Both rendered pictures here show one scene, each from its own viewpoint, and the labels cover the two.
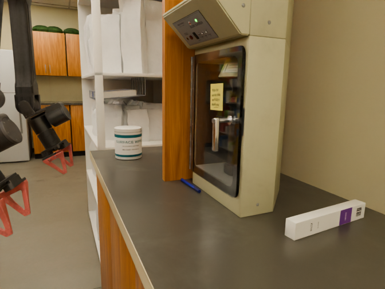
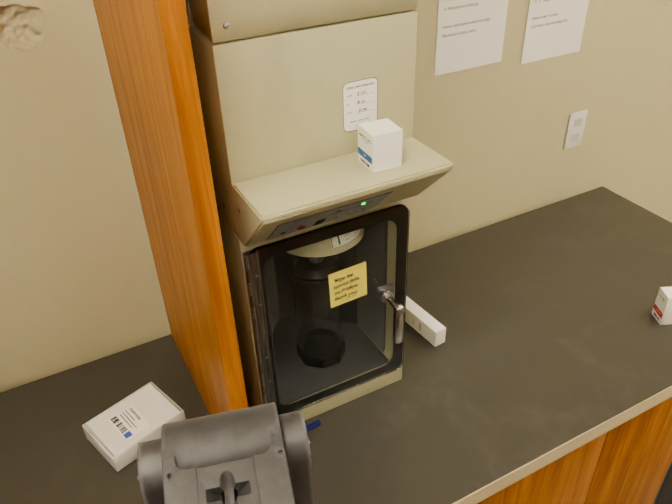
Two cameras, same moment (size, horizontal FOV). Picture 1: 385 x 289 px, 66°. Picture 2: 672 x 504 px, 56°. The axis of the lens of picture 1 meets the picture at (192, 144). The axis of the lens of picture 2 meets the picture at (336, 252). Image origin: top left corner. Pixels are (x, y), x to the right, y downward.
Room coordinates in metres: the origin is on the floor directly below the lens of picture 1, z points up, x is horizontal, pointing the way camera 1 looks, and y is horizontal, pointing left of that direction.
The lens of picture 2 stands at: (0.93, 0.83, 1.94)
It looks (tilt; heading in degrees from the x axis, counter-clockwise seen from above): 34 degrees down; 267
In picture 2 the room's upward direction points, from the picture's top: 2 degrees counter-clockwise
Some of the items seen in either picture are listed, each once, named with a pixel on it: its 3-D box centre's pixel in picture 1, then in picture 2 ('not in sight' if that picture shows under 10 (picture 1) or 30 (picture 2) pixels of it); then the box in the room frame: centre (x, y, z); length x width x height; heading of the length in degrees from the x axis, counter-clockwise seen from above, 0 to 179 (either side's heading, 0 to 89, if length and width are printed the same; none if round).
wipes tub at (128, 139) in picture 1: (128, 141); not in sight; (1.42, 0.31, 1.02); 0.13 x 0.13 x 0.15
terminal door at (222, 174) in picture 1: (212, 119); (335, 317); (0.89, -0.06, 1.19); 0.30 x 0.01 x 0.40; 24
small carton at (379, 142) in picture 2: not in sight; (379, 145); (0.81, -0.04, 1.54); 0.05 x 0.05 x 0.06; 20
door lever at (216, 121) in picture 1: (221, 133); (393, 317); (0.78, -0.08, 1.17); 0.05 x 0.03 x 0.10; 114
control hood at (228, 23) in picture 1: (200, 23); (345, 201); (0.87, -0.02, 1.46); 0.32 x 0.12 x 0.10; 24
